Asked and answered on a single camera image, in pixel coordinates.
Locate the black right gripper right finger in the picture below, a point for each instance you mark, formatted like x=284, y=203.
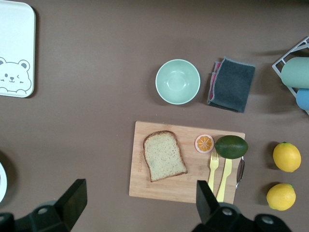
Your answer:
x=206, y=203

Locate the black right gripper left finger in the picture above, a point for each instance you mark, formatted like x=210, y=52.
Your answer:
x=72, y=200

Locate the toast bread slice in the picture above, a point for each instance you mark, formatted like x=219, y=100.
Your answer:
x=164, y=157

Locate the white round plate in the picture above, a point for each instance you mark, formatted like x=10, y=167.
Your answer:
x=2, y=183

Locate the wooden cutting board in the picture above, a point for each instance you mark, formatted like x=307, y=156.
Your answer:
x=183, y=183

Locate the yellow plastic knife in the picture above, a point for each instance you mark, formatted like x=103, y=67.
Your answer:
x=225, y=176

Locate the yellow plastic fork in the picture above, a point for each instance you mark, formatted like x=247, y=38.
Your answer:
x=213, y=166

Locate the orange slice toy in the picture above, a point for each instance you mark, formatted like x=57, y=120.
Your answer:
x=204, y=143

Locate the dark green avocado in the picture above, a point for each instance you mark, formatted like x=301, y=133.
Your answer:
x=231, y=147

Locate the yellow lemon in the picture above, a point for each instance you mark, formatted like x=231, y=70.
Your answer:
x=287, y=157
x=281, y=197

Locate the dark grey folded cloth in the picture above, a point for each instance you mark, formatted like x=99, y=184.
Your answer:
x=233, y=84

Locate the pink folded cloth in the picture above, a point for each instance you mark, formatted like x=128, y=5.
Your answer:
x=213, y=79

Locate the light green bowl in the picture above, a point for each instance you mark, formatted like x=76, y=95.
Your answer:
x=178, y=81

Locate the light blue cup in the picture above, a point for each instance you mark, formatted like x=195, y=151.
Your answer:
x=303, y=99

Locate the pale green cup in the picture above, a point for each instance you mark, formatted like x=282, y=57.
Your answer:
x=297, y=72

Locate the cream bear print tray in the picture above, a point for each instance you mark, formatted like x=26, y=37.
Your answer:
x=14, y=36

